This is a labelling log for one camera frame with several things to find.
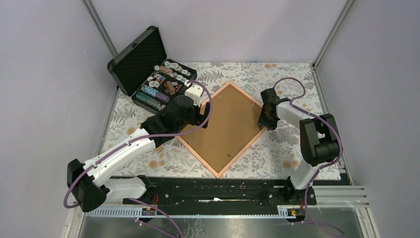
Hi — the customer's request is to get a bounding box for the brown cardboard backing board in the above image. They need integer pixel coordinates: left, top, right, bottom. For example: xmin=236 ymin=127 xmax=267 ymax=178
xmin=180 ymin=86 xmax=263 ymax=174

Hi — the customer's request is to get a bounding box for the wooden picture frame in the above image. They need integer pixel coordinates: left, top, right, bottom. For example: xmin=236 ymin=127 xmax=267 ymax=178
xmin=175 ymin=82 xmax=268 ymax=179

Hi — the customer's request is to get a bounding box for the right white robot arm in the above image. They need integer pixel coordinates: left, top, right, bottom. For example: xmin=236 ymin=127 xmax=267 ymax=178
xmin=258 ymin=88 xmax=343 ymax=204

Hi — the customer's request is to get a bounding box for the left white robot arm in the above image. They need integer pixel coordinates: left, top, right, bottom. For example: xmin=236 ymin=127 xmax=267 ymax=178
xmin=63 ymin=94 xmax=213 ymax=212

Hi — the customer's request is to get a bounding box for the purple poker chip stack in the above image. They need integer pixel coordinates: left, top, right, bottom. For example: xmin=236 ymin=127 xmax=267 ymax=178
xmin=156 ymin=92 xmax=170 ymax=103

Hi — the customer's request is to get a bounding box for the orange poker chip stack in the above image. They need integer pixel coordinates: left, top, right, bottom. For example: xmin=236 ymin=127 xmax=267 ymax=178
xmin=164 ymin=81 xmax=176 ymax=96

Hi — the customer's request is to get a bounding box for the light blue chip stack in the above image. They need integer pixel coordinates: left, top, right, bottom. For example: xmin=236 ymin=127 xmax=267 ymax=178
xmin=141 ymin=85 xmax=159 ymax=97

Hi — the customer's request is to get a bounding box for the green poker chip stack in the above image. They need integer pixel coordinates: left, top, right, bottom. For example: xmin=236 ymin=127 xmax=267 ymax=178
xmin=135 ymin=92 xmax=161 ymax=110

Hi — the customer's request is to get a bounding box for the orange chip stack rear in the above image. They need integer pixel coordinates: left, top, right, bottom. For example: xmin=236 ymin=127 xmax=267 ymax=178
xmin=159 ymin=65 xmax=173 ymax=75

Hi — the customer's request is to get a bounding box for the black poker chip case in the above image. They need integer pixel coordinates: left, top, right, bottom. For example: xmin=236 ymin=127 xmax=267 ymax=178
xmin=107 ymin=26 xmax=197 ymax=114

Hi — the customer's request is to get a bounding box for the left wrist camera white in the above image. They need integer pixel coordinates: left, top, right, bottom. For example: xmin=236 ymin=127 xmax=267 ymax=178
xmin=184 ymin=80 xmax=204 ymax=106

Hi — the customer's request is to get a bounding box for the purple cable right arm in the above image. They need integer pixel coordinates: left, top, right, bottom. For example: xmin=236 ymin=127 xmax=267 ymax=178
xmin=273 ymin=77 xmax=345 ymax=238

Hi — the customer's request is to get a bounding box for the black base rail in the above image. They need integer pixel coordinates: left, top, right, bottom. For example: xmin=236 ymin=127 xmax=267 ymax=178
xmin=111 ymin=176 xmax=317 ymax=217

